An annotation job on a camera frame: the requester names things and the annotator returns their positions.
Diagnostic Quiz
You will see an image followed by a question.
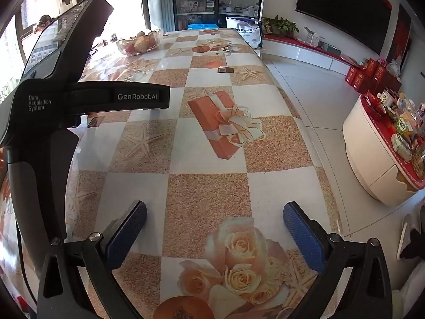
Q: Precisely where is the pile of snack packets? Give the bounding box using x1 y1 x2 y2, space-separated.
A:
360 88 425 173

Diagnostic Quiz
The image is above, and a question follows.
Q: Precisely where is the heap of apples and oranges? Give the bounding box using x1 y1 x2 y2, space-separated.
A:
124 31 157 54

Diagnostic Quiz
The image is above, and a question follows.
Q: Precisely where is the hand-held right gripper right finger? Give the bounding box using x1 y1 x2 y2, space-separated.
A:
283 201 394 319

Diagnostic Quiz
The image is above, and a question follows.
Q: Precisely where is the grey curtain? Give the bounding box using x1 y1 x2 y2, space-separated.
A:
146 0 175 33

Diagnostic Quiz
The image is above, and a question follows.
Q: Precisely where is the white television stand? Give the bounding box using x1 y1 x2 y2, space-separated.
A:
262 35 366 77

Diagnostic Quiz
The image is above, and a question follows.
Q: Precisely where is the small white box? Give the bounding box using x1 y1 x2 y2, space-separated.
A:
304 27 322 47

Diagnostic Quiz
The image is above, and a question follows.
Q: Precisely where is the green potted plant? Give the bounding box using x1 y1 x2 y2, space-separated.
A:
262 16 300 38

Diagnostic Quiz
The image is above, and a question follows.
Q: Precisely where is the red wall hanging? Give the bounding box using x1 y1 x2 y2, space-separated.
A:
387 4 413 74

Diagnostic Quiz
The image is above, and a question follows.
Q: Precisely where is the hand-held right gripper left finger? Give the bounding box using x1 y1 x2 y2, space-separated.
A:
36 200 148 319

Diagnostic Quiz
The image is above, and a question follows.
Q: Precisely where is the black wall television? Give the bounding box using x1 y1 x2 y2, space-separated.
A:
295 0 393 56

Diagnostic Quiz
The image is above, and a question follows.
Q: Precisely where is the round white side table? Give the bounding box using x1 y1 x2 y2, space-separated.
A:
343 95 425 207

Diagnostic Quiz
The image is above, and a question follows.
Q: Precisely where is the clear glass bowl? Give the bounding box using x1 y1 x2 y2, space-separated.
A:
116 28 163 56

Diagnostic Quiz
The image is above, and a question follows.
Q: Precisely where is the printed checkered tablecloth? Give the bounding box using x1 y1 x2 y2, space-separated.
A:
0 28 343 319

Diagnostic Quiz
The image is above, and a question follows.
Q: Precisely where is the white slipper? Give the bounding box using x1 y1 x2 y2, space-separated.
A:
397 213 425 260

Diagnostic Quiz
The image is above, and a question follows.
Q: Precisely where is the white plastic bag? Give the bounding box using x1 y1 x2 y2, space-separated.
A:
226 16 264 49

